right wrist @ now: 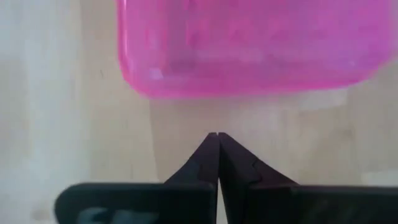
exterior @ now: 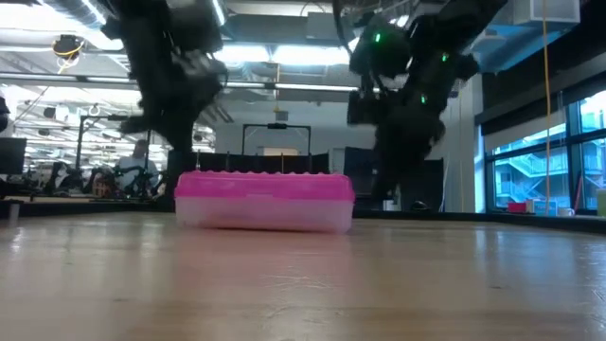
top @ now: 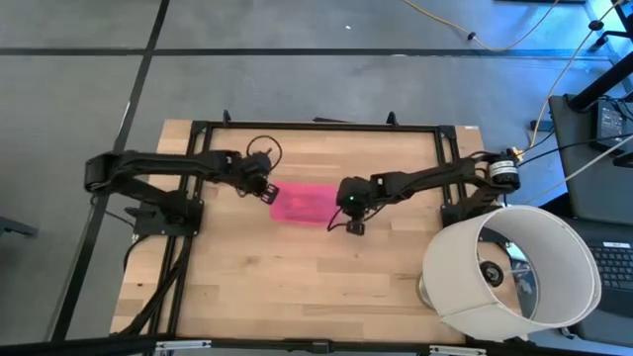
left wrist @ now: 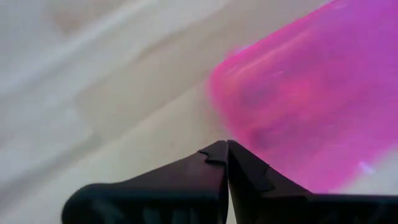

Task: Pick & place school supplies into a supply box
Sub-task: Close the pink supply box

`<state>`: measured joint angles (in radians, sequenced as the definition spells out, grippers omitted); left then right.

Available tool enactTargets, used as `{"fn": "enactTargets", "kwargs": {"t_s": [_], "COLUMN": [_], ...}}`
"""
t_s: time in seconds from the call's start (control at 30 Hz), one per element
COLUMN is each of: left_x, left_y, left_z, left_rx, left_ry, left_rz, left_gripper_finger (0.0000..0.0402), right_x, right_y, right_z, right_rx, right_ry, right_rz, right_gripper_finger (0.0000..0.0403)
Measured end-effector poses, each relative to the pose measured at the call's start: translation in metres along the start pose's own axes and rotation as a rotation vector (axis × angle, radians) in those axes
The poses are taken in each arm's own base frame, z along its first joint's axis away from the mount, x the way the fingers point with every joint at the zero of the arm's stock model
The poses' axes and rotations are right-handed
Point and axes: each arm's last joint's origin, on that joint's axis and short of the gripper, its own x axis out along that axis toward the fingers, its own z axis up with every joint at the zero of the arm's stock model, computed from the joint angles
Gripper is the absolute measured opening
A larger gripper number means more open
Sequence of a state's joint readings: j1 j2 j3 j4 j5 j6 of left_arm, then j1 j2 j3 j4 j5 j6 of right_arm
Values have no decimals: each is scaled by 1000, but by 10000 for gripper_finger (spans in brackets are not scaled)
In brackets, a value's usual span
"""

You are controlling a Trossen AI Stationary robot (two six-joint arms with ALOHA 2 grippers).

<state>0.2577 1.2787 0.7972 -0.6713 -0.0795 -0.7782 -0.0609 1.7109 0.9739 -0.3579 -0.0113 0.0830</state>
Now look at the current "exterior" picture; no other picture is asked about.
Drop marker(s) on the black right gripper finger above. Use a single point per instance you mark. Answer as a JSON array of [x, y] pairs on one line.
[[397, 168]]

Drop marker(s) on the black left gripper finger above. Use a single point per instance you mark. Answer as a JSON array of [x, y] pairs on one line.
[[139, 124], [179, 130]]

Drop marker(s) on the pink plastic box lid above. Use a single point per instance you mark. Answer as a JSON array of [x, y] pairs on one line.
[[265, 185]]

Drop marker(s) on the clear plastic supply box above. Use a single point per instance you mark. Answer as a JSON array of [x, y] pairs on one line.
[[265, 215]]

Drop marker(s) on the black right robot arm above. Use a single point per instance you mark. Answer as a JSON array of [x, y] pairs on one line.
[[440, 28]]

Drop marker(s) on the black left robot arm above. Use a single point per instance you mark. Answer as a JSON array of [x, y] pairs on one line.
[[156, 23]]

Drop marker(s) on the dark monitor on stand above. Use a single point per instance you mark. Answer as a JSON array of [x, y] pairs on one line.
[[357, 163]]

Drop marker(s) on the person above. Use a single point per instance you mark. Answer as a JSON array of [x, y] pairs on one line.
[[135, 166]]

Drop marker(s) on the black dome object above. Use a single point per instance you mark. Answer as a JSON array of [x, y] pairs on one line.
[[418, 205]]

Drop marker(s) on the ceiling light strip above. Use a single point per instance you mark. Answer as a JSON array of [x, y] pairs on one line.
[[312, 87]]

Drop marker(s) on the pink container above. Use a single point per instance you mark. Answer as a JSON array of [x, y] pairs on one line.
[[516, 207]]

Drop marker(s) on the dark computer monitor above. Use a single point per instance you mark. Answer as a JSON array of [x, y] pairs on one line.
[[12, 155]]

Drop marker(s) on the white mug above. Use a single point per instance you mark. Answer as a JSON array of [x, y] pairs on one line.
[[565, 211]]

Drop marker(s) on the green container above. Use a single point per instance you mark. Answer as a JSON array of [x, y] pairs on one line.
[[601, 202]]

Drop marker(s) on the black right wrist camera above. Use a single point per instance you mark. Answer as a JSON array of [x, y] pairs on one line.
[[362, 106]]

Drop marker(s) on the black rig frame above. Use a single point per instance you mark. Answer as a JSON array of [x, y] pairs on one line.
[[79, 142], [277, 126]]

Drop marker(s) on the black table frame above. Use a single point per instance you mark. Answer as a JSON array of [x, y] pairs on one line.
[[521, 219]]

